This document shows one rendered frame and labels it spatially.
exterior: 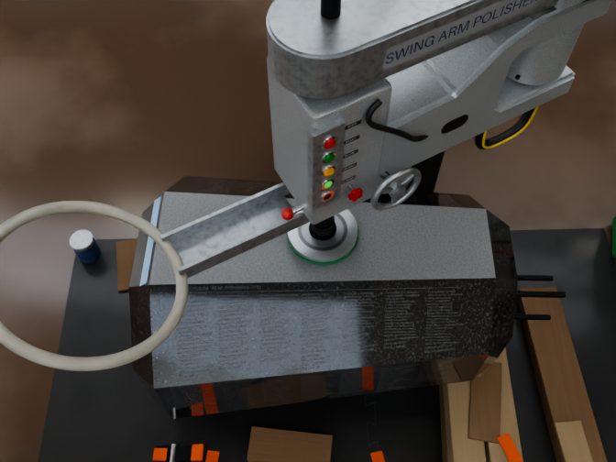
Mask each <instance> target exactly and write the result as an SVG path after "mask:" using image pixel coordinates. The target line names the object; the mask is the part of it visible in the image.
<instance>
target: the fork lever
mask: <svg viewBox="0 0 616 462"><path fill-rule="evenodd" d="M289 193H290V191H289V190H288V188H287V187H286V185H285V184H284V182H282V183H280V184H277V185H275V186H273V187H270V188H268V189H267V190H264V191H262V192H259V193H256V194H254V195H252V196H249V197H248V198H246V199H243V200H241V201H239V202H237V203H233V204H231V205H228V206H227V207H225V208H222V209H220V210H218V211H216V212H213V213H211V214H208V215H206V216H204V217H201V218H199V219H197V220H195V221H192V222H190V223H189V224H186V225H183V226H180V227H178V228H176V229H174V230H171V231H170V232H168V233H165V234H163V235H161V236H160V238H161V240H162V242H163V241H166V240H169V241H170V242H171V243H172V245H173V246H175V248H176V249H177V251H178V252H179V254H180V256H181V259H182V262H183V264H184V266H182V267H179V268H177V270H178V272H179V274H183V273H186V274H187V278H190V277H191V276H193V275H196V274H198V273H200V272H202V271H204V270H208V269H210V268H212V267H213V266H215V265H217V264H220V263H222V262H224V261H226V260H228V259H231V258H233V257H235V256H237V255H239V254H242V253H244V252H246V251H248V250H250V249H252V248H255V247H257V246H259V245H261V244H263V243H266V242H268V241H270V240H272V239H273V238H275V237H279V236H281V235H283V234H285V233H288V232H290V231H292V230H293V229H295V228H297V227H300V226H303V225H305V224H307V223H309V222H310V221H309V220H308V218H307V217H306V215H305V214H304V212H301V213H299V214H294V215H293V218H292V219H291V220H284V219H283V218H282V216H281V212H282V210H283V209H284V208H291V209H292V207H291V205H290V204H289V202H288V201H287V199H286V198H285V196H284V195H286V194H289Z"/></svg>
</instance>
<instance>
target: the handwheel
mask: <svg viewBox="0 0 616 462"><path fill-rule="evenodd" d="M405 175H409V176H408V177H406V178H405V179H404V180H403V181H399V180H397V179H399V178H400V177H403V176H405ZM380 177H381V178H382V179H383V181H382V182H381V183H380V184H379V186H378V187H377V188H376V189H375V191H374V192H373V194H372V196H371V200H370V203H371V206H372V207H373V208H374V209H375V210H378V211H385V210H389V209H391V208H393V207H395V206H397V205H399V204H401V203H402V202H404V201H405V200H406V199H408V198H409V197H410V196H411V195H412V194H413V193H414V191H415V190H416V189H417V187H418V186H419V184H420V182H421V179H422V174H421V172H420V171H419V170H417V169H416V168H405V169H401V170H398V171H396V172H394V173H392V175H390V174H389V173H388V172H387V171H385V172H383V173H382V174H381V176H380ZM413 178H414V180H413V182H412V184H411V186H410V187H409V188H408V189H407V191H406V188H405V185H406V184H407V183H408V182H410V181H411V180H412V179H413ZM396 180H397V181H396ZM386 187H387V188H386ZM385 193H388V194H389V195H390V197H391V202H388V203H378V199H379V197H380V195H381V194H385Z"/></svg>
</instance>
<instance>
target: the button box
mask: <svg viewBox="0 0 616 462"><path fill-rule="evenodd" d="M345 129H346V122H345V121H344V120H343V119H342V118H339V119H337V120H335V121H333V122H331V123H328V124H326V125H324V126H320V127H318V128H313V127H310V128H308V129H307V203H308V205H309V207H310V208H311V210H312V211H314V210H316V209H318V208H321V207H323V206H325V205H327V204H330V203H331V202H333V201H335V200H338V199H339V198H340V192H341V180H342V167H343V155H344V142H345ZM329 137H336V138H337V141H336V143H335V145H334V146H333V147H332V148H323V143H324V141H325V140H326V139H327V138H329ZM330 151H334V152H335V153H336V155H335V159H334V160H333V161H332V162H329V163H323V162H322V158H323V156H324V155H325V154H326V153H328V152H330ZM330 165H334V166H335V171H334V173H333V174H332V175H331V176H328V177H323V176H322V171H323V170H324V169H325V168H326V167H328V166H330ZM328 179H334V180H335V182H334V184H333V186H332V187H330V188H329V189H326V190H323V189H322V188H321V186H322V184H323V182H325V181H326V180H328ZM330 191H331V192H334V195H333V197H332V198H331V199H330V200H328V201H326V202H322V201H321V197H322V196H323V195H324V194H325V193H327V192H330Z"/></svg>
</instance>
